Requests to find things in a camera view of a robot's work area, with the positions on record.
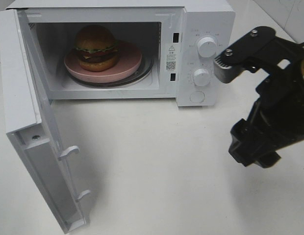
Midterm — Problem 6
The lower white timer knob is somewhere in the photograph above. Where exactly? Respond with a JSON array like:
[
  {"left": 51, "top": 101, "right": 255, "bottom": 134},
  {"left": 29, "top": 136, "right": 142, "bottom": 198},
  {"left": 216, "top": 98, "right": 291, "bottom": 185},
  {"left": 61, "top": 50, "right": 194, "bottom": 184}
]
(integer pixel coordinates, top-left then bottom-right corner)
[{"left": 193, "top": 69, "right": 211, "bottom": 87}]

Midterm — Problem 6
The round white door button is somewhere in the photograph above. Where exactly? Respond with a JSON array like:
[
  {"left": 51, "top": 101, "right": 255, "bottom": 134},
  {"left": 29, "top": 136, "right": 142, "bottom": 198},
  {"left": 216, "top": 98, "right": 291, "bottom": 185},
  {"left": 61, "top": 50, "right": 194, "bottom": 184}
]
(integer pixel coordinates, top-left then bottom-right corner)
[{"left": 190, "top": 91, "right": 205, "bottom": 103}]

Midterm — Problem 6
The white microwave door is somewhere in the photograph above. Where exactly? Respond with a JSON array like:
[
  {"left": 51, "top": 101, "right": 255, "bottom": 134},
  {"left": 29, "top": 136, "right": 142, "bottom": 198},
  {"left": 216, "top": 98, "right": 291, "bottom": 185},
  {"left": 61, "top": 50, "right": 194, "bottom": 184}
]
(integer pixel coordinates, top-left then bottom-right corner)
[{"left": 0, "top": 9, "right": 89, "bottom": 234}]

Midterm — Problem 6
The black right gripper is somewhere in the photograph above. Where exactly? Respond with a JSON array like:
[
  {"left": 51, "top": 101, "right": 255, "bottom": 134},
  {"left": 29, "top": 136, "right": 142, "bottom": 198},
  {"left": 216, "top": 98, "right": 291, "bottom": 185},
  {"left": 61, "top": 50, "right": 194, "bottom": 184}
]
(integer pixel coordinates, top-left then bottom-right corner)
[{"left": 228, "top": 63, "right": 304, "bottom": 168}]

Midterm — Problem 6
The upper white power knob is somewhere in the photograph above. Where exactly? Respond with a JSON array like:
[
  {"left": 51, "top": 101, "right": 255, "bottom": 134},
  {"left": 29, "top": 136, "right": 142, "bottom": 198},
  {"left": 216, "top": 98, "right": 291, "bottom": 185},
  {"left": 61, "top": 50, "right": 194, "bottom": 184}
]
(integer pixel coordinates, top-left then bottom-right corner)
[{"left": 196, "top": 35, "right": 217, "bottom": 58}]

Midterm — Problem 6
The glass microwave turntable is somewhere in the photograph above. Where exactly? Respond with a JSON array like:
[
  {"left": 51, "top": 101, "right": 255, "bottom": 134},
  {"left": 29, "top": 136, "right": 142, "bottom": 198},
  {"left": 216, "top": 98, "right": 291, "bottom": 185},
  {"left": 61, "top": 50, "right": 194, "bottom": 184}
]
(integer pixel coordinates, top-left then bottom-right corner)
[{"left": 71, "top": 58, "right": 153, "bottom": 88}]

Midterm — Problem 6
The white microwave oven body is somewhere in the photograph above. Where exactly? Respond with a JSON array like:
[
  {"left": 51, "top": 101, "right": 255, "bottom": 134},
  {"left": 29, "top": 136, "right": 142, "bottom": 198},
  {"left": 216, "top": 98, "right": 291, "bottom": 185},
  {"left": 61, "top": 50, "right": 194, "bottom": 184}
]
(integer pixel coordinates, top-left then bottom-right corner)
[{"left": 5, "top": 0, "right": 235, "bottom": 106}]

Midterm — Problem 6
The burger with lettuce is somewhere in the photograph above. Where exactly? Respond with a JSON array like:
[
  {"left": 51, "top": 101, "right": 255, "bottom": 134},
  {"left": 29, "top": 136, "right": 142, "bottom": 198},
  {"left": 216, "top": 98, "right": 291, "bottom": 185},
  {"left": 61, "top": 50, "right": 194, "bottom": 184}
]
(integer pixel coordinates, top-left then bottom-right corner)
[{"left": 74, "top": 25, "right": 119, "bottom": 72}]

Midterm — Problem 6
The pink round plate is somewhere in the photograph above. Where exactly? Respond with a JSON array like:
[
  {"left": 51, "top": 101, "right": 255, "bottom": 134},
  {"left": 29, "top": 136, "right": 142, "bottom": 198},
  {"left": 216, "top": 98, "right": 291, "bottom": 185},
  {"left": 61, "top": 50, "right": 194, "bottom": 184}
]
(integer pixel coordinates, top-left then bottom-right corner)
[{"left": 64, "top": 42, "right": 143, "bottom": 84}]

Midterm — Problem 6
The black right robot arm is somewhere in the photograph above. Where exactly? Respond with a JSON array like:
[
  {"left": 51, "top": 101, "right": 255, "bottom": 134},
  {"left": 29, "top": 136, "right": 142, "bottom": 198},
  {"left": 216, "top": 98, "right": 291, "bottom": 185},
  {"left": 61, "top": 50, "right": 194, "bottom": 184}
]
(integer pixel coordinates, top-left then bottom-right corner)
[{"left": 228, "top": 57, "right": 304, "bottom": 168}]

